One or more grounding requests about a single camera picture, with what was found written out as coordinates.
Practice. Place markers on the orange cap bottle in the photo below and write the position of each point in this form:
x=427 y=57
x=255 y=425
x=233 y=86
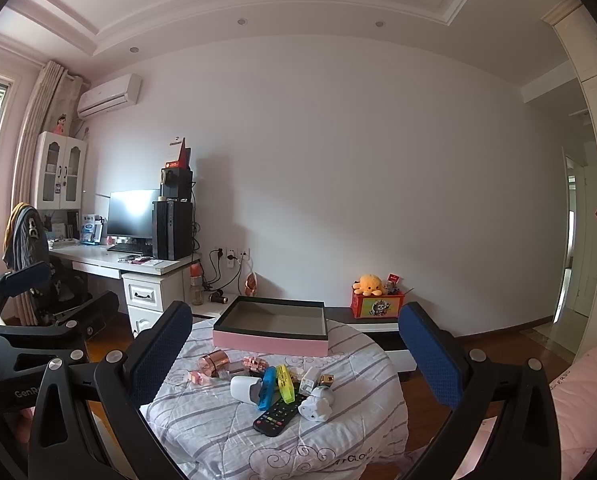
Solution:
x=196 y=284

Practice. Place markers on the red printed storage box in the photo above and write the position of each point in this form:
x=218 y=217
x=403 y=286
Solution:
x=376 y=307

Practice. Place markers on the red triangular item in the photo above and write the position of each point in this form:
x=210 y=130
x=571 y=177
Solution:
x=182 y=152

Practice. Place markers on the black office chair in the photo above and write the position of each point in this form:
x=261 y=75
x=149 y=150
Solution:
x=51 y=294

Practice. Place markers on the white air conditioner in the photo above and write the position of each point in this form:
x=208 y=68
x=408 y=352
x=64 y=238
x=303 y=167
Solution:
x=112 y=95

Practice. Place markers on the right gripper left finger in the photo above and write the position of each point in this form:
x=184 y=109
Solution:
x=65 y=443

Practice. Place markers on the black computer tower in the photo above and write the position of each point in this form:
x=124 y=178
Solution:
x=172 y=230

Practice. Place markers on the black computer monitor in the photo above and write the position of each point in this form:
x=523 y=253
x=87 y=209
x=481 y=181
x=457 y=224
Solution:
x=130 y=213

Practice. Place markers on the anatomy torso model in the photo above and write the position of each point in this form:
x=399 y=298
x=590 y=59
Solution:
x=251 y=284

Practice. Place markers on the white striped quilt cover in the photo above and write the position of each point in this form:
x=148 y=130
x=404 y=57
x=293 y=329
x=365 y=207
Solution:
x=210 y=434

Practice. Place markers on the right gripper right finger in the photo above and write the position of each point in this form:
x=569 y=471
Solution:
x=525 y=441

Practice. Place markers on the black speaker box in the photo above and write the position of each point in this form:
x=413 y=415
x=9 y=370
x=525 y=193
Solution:
x=176 y=184

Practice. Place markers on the black white low cabinet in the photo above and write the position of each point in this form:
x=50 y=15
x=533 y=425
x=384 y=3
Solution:
x=383 y=331

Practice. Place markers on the white astronaut figure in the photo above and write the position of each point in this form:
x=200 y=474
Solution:
x=318 y=406

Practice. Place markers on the clear glass jar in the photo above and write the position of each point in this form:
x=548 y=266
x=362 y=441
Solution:
x=199 y=378

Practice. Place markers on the black remote control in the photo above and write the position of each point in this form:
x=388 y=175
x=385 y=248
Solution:
x=274 y=420

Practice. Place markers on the blue highlighter pen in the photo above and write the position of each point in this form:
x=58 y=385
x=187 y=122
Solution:
x=269 y=385

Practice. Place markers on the white glass door cabinet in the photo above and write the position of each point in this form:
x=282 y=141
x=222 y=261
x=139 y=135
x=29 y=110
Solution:
x=58 y=172

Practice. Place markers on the copper lidded jar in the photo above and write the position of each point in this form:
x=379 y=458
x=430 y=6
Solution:
x=212 y=363

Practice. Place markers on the white plug night light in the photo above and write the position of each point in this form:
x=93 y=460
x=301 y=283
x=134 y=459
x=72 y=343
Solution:
x=246 y=389

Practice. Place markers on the white desk with drawers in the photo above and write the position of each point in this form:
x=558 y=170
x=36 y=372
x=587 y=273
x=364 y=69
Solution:
x=149 y=287

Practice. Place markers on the orange octopus plush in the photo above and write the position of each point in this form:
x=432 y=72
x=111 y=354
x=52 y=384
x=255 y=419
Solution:
x=368 y=285

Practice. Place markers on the white brick toy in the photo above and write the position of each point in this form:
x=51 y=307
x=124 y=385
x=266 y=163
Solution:
x=326 y=380

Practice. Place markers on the pink open box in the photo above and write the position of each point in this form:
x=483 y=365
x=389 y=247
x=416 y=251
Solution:
x=273 y=326

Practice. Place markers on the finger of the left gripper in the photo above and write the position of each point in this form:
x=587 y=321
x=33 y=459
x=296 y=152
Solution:
x=84 y=321
x=13 y=284

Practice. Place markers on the white charger block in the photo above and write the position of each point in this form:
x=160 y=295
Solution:
x=309 y=381

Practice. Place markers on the yellow highlighter pen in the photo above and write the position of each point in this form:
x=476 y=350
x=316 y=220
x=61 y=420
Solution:
x=285 y=384

